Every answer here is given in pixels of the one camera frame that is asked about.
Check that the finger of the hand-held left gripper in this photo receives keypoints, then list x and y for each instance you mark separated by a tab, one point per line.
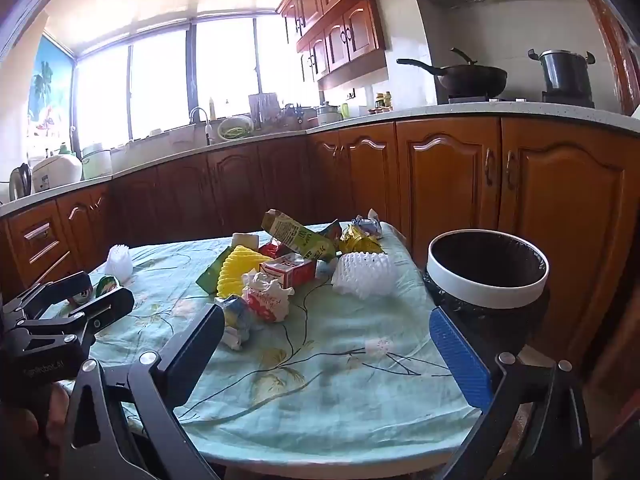
107	307
55	292

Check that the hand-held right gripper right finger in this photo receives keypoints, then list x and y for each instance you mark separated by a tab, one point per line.
457	360

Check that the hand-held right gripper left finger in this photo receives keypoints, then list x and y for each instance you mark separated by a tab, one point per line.
195	355

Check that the white rimmed trash bin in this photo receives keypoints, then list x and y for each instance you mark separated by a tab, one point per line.
480	295

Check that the green packet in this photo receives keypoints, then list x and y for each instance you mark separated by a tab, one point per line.
210	275

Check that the yellow foam fruit net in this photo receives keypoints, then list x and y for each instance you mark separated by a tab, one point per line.
237	270

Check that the yellow plastic wrapper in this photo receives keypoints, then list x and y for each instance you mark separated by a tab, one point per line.
357	242

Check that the person's left hand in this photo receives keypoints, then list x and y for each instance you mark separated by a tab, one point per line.
22	427

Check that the green and white wrapper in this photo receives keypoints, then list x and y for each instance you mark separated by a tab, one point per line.
107	285

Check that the small white foam fruit net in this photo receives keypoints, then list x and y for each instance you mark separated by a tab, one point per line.
119	262

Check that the crumpled white yellow blue wrapper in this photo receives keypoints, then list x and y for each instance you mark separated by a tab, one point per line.
235	317

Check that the crumpled white red paper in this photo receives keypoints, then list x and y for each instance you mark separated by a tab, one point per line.
267	300

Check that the steel electric kettle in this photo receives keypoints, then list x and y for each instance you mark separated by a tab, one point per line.
19	182

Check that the white rice cooker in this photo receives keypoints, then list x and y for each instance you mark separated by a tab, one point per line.
57	172

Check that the white paper roll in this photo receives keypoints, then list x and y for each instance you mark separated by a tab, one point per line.
244	240

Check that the large white foam fruit net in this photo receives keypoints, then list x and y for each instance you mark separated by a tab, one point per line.
362	275

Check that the red and white small carton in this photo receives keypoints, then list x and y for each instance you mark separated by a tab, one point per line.
295	272

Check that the green floral tablecloth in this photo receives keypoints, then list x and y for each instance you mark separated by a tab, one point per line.
320	395

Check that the pale green cooker pot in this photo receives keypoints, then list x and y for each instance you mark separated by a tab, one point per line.
96	161

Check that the green drink carton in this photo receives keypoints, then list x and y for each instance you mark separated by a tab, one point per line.
295	237

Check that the green red snack wrapper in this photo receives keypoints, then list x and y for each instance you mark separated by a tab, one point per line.
331	232

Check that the wooden kitchen base cabinets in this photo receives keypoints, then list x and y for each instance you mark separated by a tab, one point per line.
450	175

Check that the chrome sink faucet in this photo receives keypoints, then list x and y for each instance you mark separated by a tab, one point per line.
205	120

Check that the green colander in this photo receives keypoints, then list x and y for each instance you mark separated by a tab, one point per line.
235	127

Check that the kitchen window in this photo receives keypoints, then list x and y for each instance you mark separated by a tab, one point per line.
160	80

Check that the utensil holder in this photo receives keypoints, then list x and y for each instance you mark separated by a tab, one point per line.
263	110

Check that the group of condiment jars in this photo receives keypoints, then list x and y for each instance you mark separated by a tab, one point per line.
381	102

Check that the white lidded container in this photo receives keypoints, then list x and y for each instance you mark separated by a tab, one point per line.
328	115

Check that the black wok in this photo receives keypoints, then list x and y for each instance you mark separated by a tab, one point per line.
472	80

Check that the black gas stove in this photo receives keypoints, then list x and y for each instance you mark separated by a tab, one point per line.
565	99

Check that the dark cooking pot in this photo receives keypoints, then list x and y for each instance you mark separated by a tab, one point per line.
565	72

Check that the palm tree wall poster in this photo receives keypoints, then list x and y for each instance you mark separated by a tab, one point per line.
47	85

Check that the wooden wall cabinets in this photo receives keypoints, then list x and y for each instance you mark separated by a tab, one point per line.
340	15

